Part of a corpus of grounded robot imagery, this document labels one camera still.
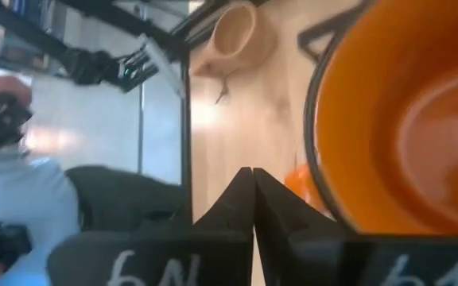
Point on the person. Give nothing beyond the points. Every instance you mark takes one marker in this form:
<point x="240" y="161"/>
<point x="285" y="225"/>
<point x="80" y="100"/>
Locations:
<point x="18" y="198"/>

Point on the orange cloth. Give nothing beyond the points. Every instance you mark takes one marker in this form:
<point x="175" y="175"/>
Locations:
<point x="298" y="183"/>

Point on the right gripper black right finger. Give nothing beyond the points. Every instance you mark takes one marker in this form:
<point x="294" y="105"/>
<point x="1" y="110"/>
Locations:
<point x="304" y="254"/>

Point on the large orange mug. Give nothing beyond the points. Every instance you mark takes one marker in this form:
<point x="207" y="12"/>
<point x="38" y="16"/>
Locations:
<point x="372" y="119"/>

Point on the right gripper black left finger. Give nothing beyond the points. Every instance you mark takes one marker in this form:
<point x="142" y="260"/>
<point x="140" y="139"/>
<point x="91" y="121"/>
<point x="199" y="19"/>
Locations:
<point x="197" y="254"/>

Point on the white aluminium profile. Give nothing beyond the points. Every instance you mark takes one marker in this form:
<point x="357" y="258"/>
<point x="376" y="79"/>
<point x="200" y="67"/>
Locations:
<point x="161" y="63"/>

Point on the black office chair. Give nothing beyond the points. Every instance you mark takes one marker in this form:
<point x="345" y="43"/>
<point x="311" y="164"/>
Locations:
<point x="129" y="198"/>

